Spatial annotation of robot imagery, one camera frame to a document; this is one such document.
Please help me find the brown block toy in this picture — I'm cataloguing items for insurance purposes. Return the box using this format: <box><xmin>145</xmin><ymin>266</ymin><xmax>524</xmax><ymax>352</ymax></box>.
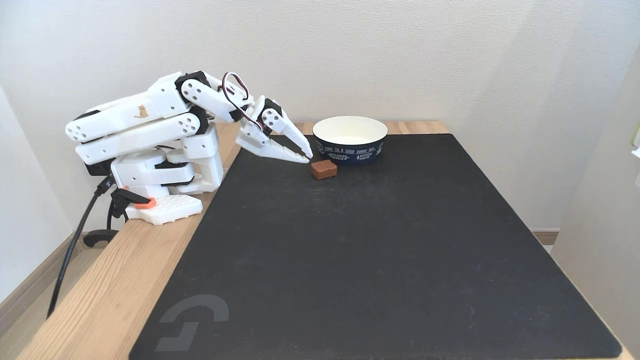
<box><xmin>310</xmin><ymin>159</ymin><xmax>338</xmax><ymax>181</ymax></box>

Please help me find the navy and white paper bowl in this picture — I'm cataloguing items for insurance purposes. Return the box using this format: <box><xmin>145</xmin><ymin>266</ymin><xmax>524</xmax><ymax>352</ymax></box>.
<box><xmin>312</xmin><ymin>116</ymin><xmax>389</xmax><ymax>167</ymax></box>

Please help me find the black desk mat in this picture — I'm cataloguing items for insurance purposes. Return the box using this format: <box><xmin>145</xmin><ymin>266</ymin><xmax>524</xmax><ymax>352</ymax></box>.
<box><xmin>129</xmin><ymin>133</ymin><xmax>623</xmax><ymax>360</ymax></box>

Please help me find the black clamp with orange pad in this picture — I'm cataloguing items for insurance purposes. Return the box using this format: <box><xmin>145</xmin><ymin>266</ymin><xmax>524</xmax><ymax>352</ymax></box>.
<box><xmin>82</xmin><ymin>187</ymin><xmax>157</xmax><ymax>249</ymax></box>

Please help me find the black power adapter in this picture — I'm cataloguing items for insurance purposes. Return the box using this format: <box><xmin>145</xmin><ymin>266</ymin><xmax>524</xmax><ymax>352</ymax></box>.
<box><xmin>84</xmin><ymin>159</ymin><xmax>115</xmax><ymax>177</ymax></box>

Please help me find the red and black servo cable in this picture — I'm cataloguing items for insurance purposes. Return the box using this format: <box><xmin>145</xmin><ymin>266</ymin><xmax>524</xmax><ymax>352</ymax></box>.
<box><xmin>219</xmin><ymin>72</ymin><xmax>266</xmax><ymax>132</ymax></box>

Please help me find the black power cable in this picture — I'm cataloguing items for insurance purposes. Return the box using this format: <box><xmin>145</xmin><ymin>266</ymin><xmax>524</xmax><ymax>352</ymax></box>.
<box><xmin>46</xmin><ymin>176</ymin><xmax>117</xmax><ymax>320</ymax></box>

